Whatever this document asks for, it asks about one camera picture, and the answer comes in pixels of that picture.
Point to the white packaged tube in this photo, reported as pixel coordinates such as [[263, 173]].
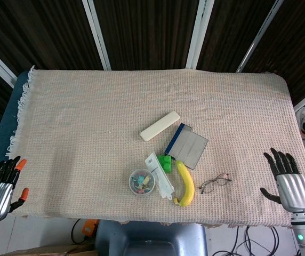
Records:
[[159, 174]]

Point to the cream pencil case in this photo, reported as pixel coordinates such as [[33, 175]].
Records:
[[159, 126]]

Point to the yellow toy banana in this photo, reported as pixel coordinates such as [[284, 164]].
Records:
[[187, 186]]

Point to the beige waffle tablecloth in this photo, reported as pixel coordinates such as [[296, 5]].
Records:
[[88, 133]]

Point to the orange object under table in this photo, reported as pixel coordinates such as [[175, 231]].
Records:
[[89, 228]]

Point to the wire-frame eyeglasses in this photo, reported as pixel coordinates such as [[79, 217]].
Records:
[[213, 183]]

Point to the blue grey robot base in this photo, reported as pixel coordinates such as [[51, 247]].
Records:
[[152, 240]]

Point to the brown cardboard box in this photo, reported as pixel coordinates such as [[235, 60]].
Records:
[[48, 250]]

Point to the dark blue glasses case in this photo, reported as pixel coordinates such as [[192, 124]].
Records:
[[189, 148]]

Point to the clear jar of binder clips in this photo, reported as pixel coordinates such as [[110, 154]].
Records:
[[141, 182]]

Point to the green plastic toy block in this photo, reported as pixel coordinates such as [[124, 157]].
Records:
[[165, 163]]

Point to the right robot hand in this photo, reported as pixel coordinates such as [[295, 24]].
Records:
[[293, 190]]

